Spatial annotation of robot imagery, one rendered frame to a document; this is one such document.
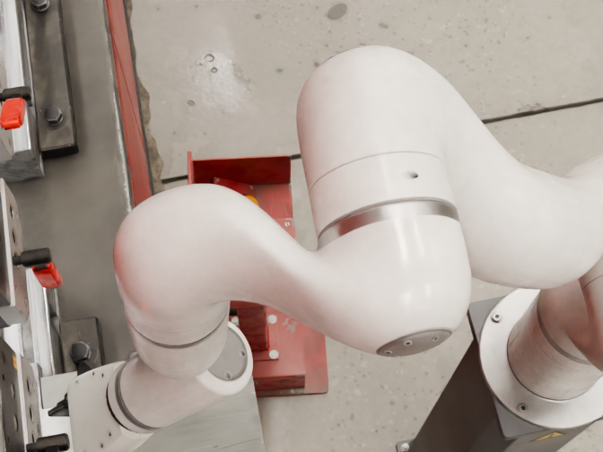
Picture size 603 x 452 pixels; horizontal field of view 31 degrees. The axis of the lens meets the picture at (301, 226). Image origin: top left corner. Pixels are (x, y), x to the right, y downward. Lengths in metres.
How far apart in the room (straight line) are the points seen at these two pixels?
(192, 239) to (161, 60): 1.99
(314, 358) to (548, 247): 1.58
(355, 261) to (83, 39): 1.10
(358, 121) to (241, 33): 2.02
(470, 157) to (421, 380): 1.64
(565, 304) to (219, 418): 0.46
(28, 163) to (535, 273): 0.91
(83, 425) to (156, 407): 0.15
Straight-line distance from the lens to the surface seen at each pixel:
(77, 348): 1.50
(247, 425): 1.37
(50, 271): 1.23
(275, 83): 2.69
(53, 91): 1.68
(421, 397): 2.42
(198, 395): 1.11
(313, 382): 2.40
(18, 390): 1.15
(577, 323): 1.15
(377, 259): 0.71
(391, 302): 0.70
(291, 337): 2.31
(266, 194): 1.79
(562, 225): 0.88
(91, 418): 1.26
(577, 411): 1.41
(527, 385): 1.39
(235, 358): 1.12
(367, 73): 0.76
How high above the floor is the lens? 2.35
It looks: 68 degrees down
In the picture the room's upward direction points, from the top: 2 degrees clockwise
